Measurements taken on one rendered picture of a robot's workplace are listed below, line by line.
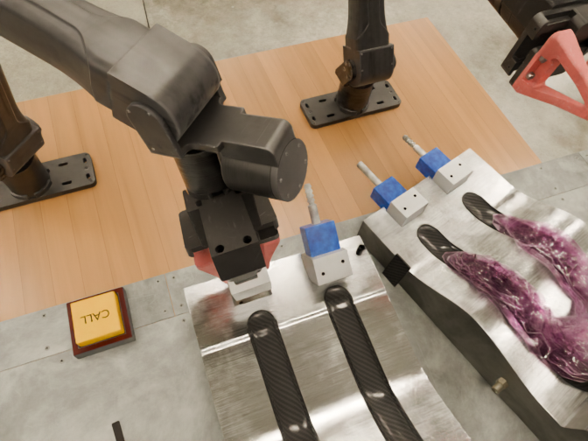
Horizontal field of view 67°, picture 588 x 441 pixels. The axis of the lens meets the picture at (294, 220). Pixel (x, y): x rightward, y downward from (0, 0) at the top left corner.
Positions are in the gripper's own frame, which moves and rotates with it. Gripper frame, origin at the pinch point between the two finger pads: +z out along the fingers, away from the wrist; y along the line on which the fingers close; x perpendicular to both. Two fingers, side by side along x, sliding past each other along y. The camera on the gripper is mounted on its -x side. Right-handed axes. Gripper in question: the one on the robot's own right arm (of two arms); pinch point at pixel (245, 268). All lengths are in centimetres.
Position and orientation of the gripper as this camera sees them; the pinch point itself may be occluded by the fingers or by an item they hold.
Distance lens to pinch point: 56.2
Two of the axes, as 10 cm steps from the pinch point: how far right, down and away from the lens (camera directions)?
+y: 9.4, -3.2, 1.2
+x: -3.0, -6.3, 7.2
